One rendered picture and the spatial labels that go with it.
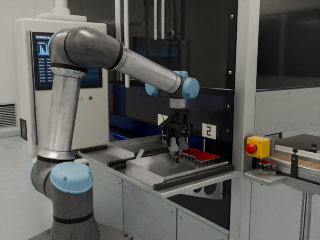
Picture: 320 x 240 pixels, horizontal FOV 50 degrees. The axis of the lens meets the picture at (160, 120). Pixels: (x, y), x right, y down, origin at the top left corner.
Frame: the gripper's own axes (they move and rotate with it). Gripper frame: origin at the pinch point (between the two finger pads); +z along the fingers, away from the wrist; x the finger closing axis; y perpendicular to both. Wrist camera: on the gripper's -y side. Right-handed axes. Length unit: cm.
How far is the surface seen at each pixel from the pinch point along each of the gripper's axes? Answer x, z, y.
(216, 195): 13.0, 18.0, 12.6
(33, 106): -38, -16, -72
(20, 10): 82, -128, -533
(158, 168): -8.7, 5.0, -0.5
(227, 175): 8.8, 5.3, 22.2
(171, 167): -3.9, 5.0, 2.2
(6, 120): 47, 63, -531
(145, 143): 11.5, 5.0, -40.4
